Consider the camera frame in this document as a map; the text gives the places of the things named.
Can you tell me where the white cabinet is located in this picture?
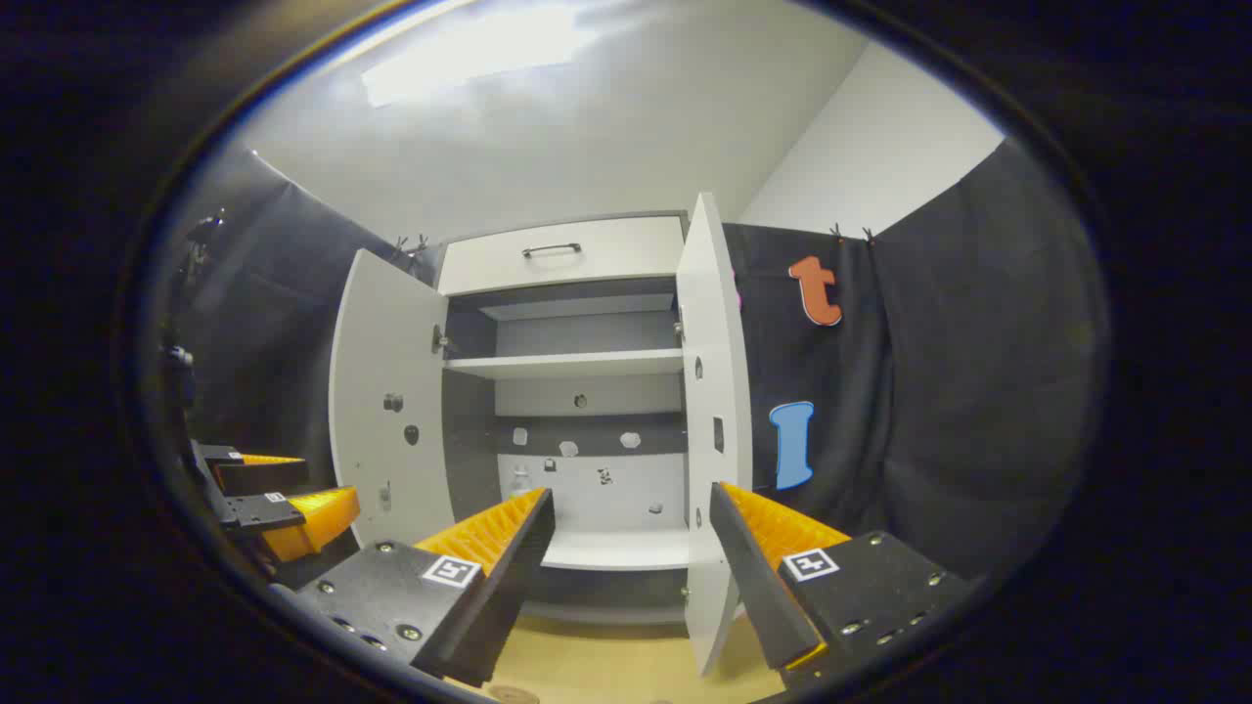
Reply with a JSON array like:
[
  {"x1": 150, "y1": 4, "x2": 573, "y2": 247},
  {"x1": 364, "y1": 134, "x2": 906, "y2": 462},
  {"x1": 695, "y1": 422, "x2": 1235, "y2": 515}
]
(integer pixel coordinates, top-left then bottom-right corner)
[{"x1": 435, "y1": 210, "x2": 692, "y2": 627}]

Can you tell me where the black backdrop cloth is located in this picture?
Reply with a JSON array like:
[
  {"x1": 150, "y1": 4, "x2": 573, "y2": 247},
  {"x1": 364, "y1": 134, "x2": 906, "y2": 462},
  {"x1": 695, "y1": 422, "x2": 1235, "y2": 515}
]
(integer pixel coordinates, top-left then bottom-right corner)
[{"x1": 161, "y1": 137, "x2": 1111, "y2": 588}]

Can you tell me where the white cabinet shelf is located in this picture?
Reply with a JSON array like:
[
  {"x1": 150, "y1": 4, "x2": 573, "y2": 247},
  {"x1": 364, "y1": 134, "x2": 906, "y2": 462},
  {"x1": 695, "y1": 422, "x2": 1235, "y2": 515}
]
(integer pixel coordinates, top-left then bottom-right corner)
[
  {"x1": 541, "y1": 528, "x2": 692, "y2": 572},
  {"x1": 444, "y1": 349, "x2": 685, "y2": 381}
]

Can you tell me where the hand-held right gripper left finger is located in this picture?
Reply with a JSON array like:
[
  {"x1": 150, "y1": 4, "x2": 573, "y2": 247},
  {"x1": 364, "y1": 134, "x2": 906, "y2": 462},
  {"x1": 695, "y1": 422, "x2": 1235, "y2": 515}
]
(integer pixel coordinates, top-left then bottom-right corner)
[{"x1": 291, "y1": 486, "x2": 557, "y2": 688}]

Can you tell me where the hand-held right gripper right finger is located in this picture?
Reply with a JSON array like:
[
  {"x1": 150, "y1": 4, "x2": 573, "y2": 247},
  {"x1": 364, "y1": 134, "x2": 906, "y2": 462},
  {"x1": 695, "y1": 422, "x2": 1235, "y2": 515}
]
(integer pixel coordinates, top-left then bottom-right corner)
[{"x1": 708, "y1": 481, "x2": 971, "y2": 687}]

